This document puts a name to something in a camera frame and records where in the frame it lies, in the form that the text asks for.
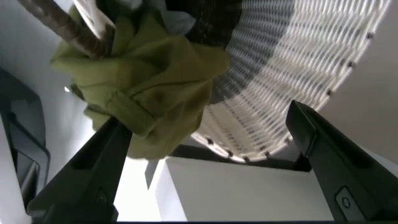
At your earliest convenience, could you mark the green printed shirt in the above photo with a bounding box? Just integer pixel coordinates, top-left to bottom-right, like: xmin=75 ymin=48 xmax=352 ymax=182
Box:
xmin=49 ymin=4 xmax=231 ymax=161

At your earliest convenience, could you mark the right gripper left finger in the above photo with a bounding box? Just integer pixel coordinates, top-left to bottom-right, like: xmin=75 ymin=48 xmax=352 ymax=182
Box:
xmin=26 ymin=116 xmax=133 ymax=223

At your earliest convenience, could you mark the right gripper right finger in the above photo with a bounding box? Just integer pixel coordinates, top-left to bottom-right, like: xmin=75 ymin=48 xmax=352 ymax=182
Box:
xmin=285 ymin=100 xmax=398 ymax=222

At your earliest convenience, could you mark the white laundry basket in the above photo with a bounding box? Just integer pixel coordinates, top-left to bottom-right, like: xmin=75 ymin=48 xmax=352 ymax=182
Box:
xmin=17 ymin=0 xmax=391 ymax=164

